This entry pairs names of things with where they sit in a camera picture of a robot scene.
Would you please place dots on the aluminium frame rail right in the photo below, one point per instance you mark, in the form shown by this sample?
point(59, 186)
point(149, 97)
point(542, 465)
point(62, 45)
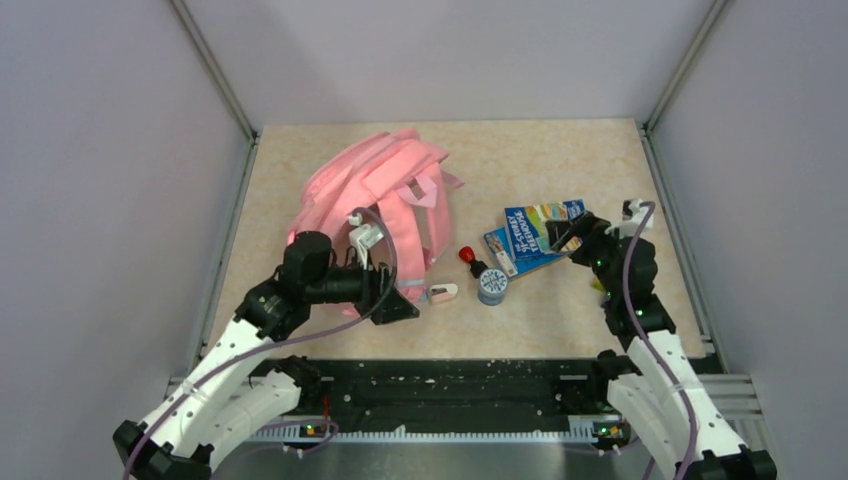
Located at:
point(712, 363)

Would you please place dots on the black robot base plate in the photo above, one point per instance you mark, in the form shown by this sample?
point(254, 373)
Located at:
point(501, 396)

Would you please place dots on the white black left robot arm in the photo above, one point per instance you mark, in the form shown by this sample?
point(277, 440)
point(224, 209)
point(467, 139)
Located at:
point(196, 427)

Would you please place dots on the aluminium frame rail left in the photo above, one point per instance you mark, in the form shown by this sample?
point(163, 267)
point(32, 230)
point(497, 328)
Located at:
point(228, 184)

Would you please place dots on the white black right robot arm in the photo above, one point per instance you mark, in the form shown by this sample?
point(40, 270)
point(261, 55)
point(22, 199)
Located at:
point(653, 385)

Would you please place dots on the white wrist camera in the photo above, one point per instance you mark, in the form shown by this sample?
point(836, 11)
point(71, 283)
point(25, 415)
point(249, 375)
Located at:
point(366, 233)
point(637, 216)

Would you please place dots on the blue slime jar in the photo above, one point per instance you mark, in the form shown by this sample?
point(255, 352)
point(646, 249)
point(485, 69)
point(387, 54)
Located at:
point(492, 286)

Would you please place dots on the pink student backpack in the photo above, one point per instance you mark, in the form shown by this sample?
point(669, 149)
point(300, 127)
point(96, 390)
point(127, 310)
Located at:
point(401, 176)

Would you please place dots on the red black stamp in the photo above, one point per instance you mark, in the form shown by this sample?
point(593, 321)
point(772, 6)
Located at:
point(476, 266)

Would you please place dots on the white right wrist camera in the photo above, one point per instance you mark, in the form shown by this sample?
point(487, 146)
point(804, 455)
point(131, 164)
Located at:
point(637, 216)

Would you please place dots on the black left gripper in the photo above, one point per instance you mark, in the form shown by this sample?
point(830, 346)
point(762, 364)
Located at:
point(379, 299)

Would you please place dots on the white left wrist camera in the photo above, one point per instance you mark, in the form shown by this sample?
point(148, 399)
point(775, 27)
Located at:
point(366, 233)

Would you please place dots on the blue treehouse book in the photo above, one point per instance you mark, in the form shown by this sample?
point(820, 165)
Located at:
point(526, 228)

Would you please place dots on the aluminium frame rail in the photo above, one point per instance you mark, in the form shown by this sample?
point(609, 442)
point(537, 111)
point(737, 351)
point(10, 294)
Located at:
point(712, 363)
point(228, 184)

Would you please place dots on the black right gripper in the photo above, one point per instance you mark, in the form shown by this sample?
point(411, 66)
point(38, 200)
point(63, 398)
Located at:
point(586, 225)

